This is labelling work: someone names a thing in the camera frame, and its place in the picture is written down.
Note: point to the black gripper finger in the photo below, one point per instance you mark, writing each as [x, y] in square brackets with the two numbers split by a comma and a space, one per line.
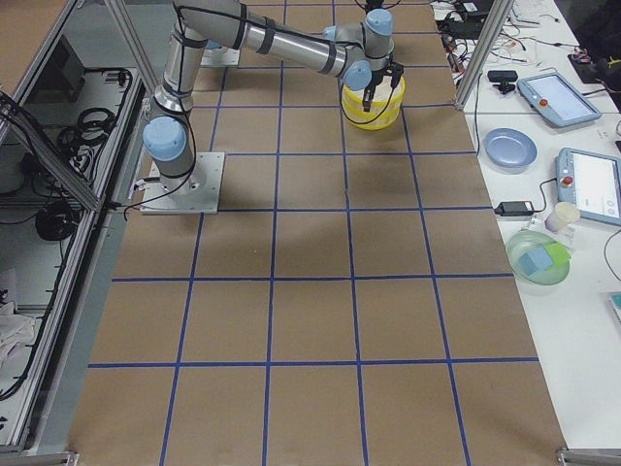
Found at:
[368, 97]
[395, 74]

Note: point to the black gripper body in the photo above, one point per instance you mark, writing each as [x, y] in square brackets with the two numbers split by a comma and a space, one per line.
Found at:
[377, 79]

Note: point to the yellow rimmed steamer basket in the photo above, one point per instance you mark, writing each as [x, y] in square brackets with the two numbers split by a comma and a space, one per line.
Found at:
[376, 119]
[385, 95]

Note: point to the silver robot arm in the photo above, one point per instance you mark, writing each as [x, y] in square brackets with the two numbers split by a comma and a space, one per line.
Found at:
[359, 54]

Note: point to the black webcam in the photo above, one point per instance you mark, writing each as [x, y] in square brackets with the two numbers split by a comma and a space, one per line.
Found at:
[503, 80]

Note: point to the blue plate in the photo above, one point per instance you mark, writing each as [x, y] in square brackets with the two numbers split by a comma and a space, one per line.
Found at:
[509, 150]

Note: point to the far teach pendant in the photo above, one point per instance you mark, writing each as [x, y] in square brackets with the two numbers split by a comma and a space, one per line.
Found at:
[556, 100]

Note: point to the teach pendant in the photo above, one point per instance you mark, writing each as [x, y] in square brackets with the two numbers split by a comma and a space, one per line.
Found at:
[591, 182]
[556, 100]

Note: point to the black power adapter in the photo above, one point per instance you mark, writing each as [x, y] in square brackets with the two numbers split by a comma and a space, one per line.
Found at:
[515, 208]

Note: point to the paper cup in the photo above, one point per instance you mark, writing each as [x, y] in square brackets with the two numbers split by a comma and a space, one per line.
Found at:
[562, 215]

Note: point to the near teach pendant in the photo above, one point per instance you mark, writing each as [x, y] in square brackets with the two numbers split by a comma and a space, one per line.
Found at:
[591, 182]

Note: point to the translucent green bowl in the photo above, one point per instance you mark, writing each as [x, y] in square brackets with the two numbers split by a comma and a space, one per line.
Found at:
[527, 240]

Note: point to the blue foam cube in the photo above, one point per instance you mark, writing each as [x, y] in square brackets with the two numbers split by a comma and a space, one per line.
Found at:
[533, 261]

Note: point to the green foam block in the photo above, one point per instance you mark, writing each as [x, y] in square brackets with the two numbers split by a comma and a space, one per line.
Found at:
[558, 254]

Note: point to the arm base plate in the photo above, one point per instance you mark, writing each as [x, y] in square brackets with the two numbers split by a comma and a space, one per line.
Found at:
[193, 194]

